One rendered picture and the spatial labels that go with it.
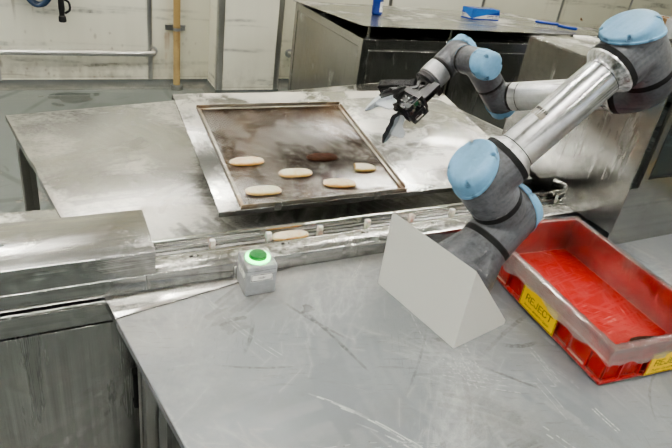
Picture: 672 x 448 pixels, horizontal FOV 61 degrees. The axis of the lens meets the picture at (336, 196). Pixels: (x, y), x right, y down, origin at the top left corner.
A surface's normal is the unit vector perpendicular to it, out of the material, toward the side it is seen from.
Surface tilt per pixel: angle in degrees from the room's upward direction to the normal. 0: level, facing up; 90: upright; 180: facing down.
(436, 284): 90
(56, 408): 90
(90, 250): 0
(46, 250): 0
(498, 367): 0
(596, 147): 90
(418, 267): 90
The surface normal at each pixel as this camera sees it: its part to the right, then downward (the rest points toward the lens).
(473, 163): -0.64, -0.52
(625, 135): -0.90, 0.09
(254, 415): 0.13, -0.87
